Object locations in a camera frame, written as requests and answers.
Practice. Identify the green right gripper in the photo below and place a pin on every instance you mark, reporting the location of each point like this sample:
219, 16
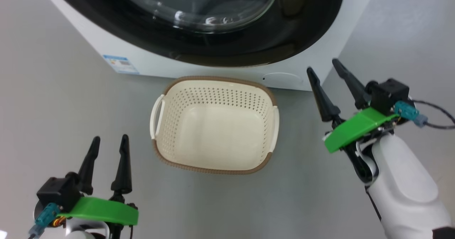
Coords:
355, 128

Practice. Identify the teal camera connector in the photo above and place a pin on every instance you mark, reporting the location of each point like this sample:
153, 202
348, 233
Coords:
46, 216
407, 111

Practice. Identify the teal right camera connector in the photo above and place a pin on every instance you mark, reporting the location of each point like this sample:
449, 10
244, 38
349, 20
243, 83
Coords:
407, 111

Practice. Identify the black round glass washer door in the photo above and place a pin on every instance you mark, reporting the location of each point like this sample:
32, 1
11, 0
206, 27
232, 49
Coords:
302, 29

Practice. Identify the white front-load washing machine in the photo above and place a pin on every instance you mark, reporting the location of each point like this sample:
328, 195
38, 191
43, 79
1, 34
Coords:
177, 64

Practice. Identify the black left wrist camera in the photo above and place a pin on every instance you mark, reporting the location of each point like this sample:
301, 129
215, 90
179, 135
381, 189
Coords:
58, 192

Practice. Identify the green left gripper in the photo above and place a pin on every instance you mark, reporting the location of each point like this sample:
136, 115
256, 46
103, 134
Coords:
103, 210

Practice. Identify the teal left camera connector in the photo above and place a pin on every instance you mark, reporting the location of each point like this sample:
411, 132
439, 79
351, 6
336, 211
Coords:
46, 216

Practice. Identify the cream perforated laundry basket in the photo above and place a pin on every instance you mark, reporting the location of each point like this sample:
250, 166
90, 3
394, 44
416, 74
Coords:
217, 132

